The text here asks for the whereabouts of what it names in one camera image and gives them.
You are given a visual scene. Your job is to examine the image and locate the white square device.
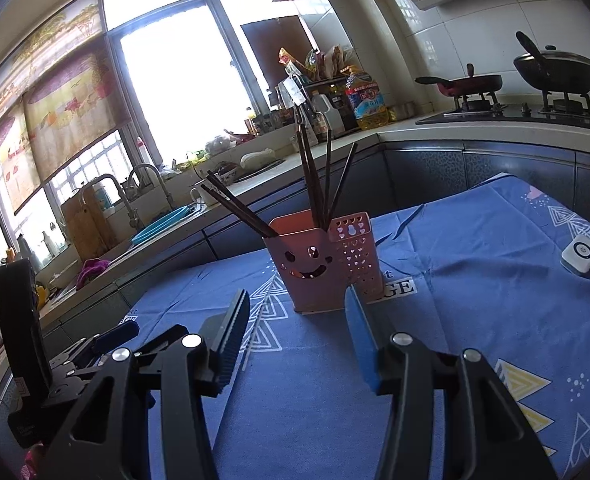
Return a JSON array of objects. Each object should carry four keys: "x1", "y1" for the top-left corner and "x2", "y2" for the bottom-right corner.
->
[{"x1": 560, "y1": 233, "x2": 590, "y2": 276}]

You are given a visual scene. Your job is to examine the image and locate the white spray bottle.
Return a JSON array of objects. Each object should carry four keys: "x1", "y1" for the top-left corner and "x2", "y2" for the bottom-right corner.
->
[{"x1": 135, "y1": 135, "x2": 151, "y2": 171}]

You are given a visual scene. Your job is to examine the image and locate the pink plastic utensil holder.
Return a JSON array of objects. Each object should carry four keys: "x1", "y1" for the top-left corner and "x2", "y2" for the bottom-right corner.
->
[{"x1": 263, "y1": 212, "x2": 376, "y2": 314}]

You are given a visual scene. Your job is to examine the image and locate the black gas stove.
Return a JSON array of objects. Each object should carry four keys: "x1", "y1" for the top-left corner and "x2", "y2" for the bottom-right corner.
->
[{"x1": 414, "y1": 89, "x2": 590, "y2": 134}]

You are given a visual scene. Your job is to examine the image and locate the printed window blind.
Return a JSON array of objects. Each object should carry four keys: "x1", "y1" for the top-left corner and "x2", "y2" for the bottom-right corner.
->
[{"x1": 0, "y1": 0, "x2": 134, "y2": 217}]

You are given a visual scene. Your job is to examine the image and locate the angular steel faucet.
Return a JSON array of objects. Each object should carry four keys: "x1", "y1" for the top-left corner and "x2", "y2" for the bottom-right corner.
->
[{"x1": 77, "y1": 173, "x2": 142, "y2": 232}]

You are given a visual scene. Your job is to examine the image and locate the round black trivet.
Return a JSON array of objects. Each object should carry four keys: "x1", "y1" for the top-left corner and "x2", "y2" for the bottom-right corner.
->
[{"x1": 234, "y1": 158, "x2": 286, "y2": 181}]

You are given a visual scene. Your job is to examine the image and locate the person's left forearm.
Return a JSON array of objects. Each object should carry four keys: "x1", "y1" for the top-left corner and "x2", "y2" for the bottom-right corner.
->
[{"x1": 20, "y1": 442, "x2": 46, "y2": 480}]

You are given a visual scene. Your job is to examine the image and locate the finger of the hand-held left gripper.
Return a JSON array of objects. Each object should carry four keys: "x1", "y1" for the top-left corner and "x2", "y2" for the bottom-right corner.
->
[{"x1": 50, "y1": 321, "x2": 140, "y2": 386}]

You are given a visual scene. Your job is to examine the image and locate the pale green thermos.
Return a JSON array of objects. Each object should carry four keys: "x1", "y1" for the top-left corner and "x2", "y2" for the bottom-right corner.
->
[{"x1": 17, "y1": 233, "x2": 38, "y2": 271}]

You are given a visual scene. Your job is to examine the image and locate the blue printed tablecloth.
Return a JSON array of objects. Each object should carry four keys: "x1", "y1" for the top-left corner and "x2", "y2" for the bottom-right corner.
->
[{"x1": 120, "y1": 172, "x2": 590, "y2": 480}]

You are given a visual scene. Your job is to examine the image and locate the window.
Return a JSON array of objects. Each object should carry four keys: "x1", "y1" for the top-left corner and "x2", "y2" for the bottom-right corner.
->
[{"x1": 0, "y1": 0, "x2": 296, "y2": 261}]

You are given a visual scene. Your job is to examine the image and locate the white plastic jug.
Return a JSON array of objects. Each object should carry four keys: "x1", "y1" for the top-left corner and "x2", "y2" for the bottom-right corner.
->
[{"x1": 310, "y1": 90, "x2": 346, "y2": 139}]

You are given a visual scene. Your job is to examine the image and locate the steel sink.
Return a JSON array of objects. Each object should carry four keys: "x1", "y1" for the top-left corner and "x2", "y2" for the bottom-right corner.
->
[{"x1": 50, "y1": 202, "x2": 200, "y2": 311}]

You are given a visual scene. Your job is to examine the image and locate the curved steel faucet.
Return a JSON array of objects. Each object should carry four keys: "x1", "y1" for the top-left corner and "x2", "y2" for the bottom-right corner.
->
[{"x1": 127, "y1": 163, "x2": 176, "y2": 212}]

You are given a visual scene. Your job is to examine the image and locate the metal spice rack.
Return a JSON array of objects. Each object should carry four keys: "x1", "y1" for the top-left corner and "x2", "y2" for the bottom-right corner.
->
[{"x1": 274, "y1": 77, "x2": 352, "y2": 142}]

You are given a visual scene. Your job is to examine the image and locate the white radish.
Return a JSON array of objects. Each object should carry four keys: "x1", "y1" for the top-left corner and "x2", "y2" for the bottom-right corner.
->
[{"x1": 239, "y1": 148, "x2": 276, "y2": 170}]

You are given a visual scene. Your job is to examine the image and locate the blue plastic basin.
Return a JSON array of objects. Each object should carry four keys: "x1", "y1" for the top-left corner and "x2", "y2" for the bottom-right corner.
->
[{"x1": 130, "y1": 205, "x2": 189, "y2": 246}]

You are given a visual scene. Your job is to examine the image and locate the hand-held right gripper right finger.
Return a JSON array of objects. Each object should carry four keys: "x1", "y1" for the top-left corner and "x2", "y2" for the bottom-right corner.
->
[{"x1": 344, "y1": 284, "x2": 558, "y2": 480}]

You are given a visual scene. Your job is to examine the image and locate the dark base cabinets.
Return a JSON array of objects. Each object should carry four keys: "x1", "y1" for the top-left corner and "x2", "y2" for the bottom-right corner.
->
[{"x1": 0, "y1": 141, "x2": 590, "y2": 411}]

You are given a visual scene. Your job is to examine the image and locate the wooden cutting board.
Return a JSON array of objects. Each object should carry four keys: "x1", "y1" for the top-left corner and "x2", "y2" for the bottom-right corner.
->
[{"x1": 60, "y1": 187, "x2": 110, "y2": 262}]

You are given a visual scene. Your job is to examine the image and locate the black wok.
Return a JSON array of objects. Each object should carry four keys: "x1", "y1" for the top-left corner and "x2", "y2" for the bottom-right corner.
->
[{"x1": 513, "y1": 31, "x2": 590, "y2": 96}]

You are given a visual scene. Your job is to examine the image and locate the pink cloth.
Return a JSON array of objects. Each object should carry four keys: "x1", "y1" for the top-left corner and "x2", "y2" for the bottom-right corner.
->
[{"x1": 76, "y1": 258, "x2": 112, "y2": 291}]

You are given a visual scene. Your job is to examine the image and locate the cooking oil bottle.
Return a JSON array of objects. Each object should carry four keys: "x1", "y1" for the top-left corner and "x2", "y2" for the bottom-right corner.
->
[{"x1": 345, "y1": 72, "x2": 390, "y2": 131}]

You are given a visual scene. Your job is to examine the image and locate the brown board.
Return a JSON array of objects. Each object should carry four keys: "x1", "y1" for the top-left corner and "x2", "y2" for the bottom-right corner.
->
[{"x1": 240, "y1": 15, "x2": 316, "y2": 112}]

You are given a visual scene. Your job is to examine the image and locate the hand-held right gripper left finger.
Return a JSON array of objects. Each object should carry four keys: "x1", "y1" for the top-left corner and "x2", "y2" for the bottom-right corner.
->
[{"x1": 45, "y1": 288, "x2": 252, "y2": 480}]

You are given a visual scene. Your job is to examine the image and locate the red frying pan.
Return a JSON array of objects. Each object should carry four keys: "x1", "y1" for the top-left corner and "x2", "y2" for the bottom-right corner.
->
[{"x1": 414, "y1": 63, "x2": 504, "y2": 99}]

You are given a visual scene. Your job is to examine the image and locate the pile of snack bags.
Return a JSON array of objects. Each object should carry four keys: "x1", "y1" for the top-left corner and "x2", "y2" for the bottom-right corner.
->
[{"x1": 278, "y1": 45, "x2": 364, "y2": 84}]

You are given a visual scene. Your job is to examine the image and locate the white mug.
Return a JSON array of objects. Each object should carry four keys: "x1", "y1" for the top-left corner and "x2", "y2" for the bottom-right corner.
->
[{"x1": 190, "y1": 185, "x2": 216, "y2": 207}]

